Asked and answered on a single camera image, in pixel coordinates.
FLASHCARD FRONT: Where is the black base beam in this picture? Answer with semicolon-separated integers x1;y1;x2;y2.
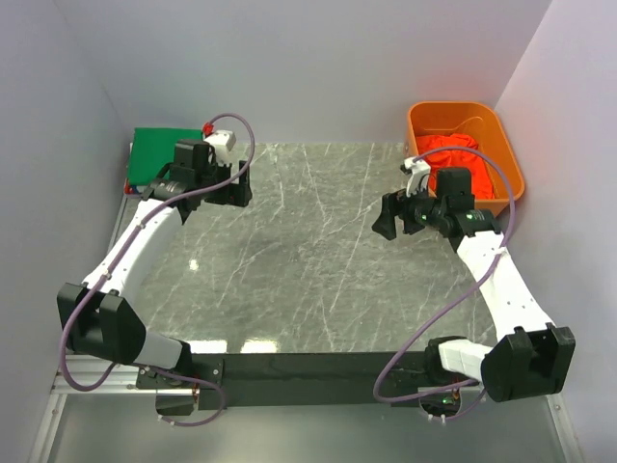
136;351;468;416

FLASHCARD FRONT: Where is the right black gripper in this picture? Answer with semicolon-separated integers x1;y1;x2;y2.
372;179;447;240

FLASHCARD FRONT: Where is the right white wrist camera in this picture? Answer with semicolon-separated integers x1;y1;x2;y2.
400;156;431;197

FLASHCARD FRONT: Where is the orange t shirt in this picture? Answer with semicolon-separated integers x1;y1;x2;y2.
416;133;495;200

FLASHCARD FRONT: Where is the aluminium rail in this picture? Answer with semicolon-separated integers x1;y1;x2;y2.
51;355;139;395

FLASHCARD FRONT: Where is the orange plastic basket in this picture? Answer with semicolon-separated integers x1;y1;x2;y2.
406;101;524;216

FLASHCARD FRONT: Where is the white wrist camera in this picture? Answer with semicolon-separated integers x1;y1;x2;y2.
202;123;236;165
400;156;431;197

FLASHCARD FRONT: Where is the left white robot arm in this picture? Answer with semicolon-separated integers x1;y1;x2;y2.
57;130;252;388

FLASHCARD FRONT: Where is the folded green t shirt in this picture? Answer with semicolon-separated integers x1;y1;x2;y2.
127;127;201;186

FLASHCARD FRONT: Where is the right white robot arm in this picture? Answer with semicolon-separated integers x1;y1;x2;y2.
372;161;576;402

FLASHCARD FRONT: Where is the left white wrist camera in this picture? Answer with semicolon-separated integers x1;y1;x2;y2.
202;123;236;165

